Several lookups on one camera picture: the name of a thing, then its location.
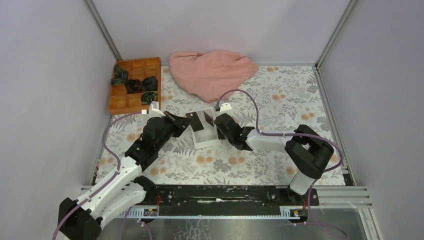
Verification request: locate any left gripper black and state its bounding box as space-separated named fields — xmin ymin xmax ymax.
xmin=155 ymin=112 xmax=193 ymax=153

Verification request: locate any white translucent card box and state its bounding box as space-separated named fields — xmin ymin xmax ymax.
xmin=191 ymin=107 xmax=219 ymax=149

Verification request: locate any black credit card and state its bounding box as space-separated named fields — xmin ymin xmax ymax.
xmin=203 ymin=111 xmax=214 ymax=127

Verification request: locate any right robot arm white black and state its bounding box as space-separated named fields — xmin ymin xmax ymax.
xmin=214 ymin=113 xmax=335 ymax=206

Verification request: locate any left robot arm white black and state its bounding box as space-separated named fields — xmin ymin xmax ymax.
xmin=52 ymin=110 xmax=192 ymax=240

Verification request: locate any dark patterned rolled sock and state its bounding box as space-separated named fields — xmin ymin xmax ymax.
xmin=140 ymin=91 xmax=158 ymax=106

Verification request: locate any pink cloth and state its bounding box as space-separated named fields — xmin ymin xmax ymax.
xmin=168 ymin=50 xmax=259 ymax=103

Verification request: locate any black rolled sock right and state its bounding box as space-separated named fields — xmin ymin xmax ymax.
xmin=141 ymin=76 xmax=158 ymax=92

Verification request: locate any black rolled sock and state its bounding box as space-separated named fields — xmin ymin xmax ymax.
xmin=124 ymin=79 xmax=143 ymax=94
xmin=141 ymin=76 xmax=158 ymax=92

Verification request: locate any floral table mat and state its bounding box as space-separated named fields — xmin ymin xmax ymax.
xmin=95 ymin=65 xmax=333 ymax=185

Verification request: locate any black rolled sock left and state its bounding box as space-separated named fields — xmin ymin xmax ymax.
xmin=124 ymin=79 xmax=143 ymax=94

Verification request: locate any wooden compartment tray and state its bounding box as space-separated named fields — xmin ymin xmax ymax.
xmin=108 ymin=57 xmax=162 ymax=115

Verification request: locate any green patterned rolled sock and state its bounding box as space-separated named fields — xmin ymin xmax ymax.
xmin=110 ymin=64 xmax=129 ymax=86

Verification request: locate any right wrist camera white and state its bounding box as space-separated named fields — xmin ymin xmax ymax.
xmin=214 ymin=103 xmax=233 ymax=114

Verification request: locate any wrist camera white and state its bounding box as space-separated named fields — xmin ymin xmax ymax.
xmin=214 ymin=103 xmax=233 ymax=114
xmin=141 ymin=101 xmax=165 ymax=118

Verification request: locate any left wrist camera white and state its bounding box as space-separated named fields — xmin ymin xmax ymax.
xmin=141 ymin=101 xmax=165 ymax=118

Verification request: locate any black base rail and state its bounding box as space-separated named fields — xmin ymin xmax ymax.
xmin=141 ymin=184 xmax=320 ymax=218

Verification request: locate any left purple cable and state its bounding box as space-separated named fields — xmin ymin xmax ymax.
xmin=52 ymin=111 xmax=147 ymax=240

